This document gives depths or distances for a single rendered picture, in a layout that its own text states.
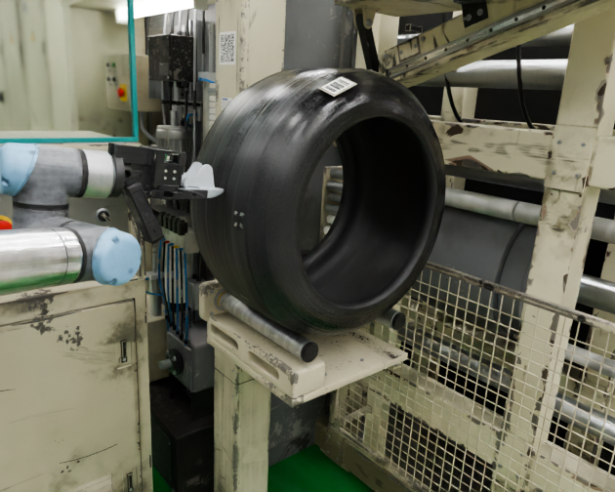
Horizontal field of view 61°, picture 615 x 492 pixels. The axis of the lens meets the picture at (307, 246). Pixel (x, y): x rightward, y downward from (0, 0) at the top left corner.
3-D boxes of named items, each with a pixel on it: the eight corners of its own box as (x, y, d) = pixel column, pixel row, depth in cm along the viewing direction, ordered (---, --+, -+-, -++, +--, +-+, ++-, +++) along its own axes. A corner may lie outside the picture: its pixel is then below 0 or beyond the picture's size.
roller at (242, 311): (217, 291, 131) (231, 289, 134) (215, 308, 132) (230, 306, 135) (304, 345, 106) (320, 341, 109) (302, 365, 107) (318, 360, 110)
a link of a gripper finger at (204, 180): (234, 167, 94) (187, 163, 88) (230, 199, 95) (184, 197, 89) (225, 165, 96) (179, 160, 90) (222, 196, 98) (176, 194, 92)
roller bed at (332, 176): (317, 257, 172) (323, 166, 164) (349, 250, 181) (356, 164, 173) (360, 273, 158) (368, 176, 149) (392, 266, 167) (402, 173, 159)
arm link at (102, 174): (86, 201, 78) (70, 192, 84) (116, 202, 81) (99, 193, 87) (90, 151, 77) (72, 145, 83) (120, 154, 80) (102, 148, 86)
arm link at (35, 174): (-8, 196, 77) (-7, 138, 76) (70, 199, 84) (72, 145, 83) (3, 204, 71) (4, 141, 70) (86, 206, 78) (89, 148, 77)
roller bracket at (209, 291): (198, 318, 133) (198, 282, 130) (316, 289, 158) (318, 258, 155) (205, 323, 130) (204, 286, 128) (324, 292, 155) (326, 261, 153)
